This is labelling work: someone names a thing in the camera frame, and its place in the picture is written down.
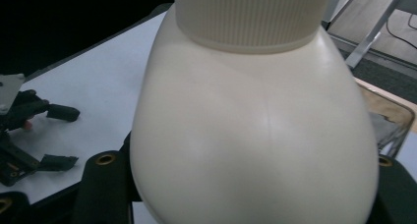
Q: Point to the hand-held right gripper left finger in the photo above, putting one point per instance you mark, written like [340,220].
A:
[101,188]

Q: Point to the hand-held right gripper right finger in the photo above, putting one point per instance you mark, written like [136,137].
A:
[396,191]

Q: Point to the metal mesh basket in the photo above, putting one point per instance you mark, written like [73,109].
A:
[388,122]

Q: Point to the cream pump bottle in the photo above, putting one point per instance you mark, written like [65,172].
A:
[255,119]

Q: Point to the white table mat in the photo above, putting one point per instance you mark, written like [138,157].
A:
[98,80]

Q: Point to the white metal desk frame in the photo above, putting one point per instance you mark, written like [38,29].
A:
[367,30]

